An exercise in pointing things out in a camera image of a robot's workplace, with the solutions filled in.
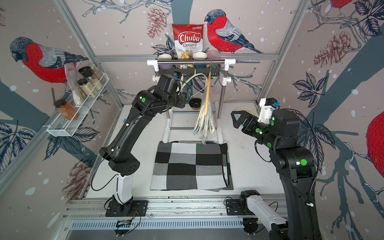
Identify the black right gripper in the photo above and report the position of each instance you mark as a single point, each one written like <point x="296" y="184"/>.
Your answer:
<point x="251" y="119"/>

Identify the black grey checkered scarf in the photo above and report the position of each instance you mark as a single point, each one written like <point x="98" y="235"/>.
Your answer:
<point x="191" y="165"/>

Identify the black lid spice jar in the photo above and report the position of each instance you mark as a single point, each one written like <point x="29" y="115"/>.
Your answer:
<point x="87" y="73"/>
<point x="87" y="88"/>

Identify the white wire spice rack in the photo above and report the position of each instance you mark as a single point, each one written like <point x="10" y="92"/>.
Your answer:
<point x="62" y="127"/>

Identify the blue cream plaid scarf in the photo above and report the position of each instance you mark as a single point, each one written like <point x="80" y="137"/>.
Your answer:
<point x="205" y="122"/>

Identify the orange wooden hanger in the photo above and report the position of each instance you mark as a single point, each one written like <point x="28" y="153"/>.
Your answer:
<point x="208" y="85"/>

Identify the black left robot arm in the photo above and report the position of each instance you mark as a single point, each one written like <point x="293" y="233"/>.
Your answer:
<point x="118" y="153"/>

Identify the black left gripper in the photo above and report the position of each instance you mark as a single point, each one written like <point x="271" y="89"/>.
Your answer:
<point x="182" y="100"/>

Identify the orange spice jar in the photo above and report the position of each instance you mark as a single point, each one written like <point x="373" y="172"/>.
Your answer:
<point x="66" y="109"/>

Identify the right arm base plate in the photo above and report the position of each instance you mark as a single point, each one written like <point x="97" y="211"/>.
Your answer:
<point x="234" y="208"/>

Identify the small black bowl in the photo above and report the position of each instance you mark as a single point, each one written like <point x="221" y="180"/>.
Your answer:
<point x="195" y="103"/>

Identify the black wall shelf basket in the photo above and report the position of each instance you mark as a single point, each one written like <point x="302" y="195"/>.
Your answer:
<point x="170" y="67"/>

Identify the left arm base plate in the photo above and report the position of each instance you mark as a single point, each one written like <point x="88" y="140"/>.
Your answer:
<point x="136" y="208"/>

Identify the cream wooden hanger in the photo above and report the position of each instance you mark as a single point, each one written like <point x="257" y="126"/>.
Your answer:
<point x="192" y="82"/>

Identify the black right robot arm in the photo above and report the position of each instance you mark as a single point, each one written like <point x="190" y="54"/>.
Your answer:
<point x="296" y="167"/>

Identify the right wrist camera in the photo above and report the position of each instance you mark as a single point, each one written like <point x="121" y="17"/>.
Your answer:
<point x="267" y="106"/>

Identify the red Chuba chips bag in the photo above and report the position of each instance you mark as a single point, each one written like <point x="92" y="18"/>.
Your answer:
<point x="188" y="39"/>

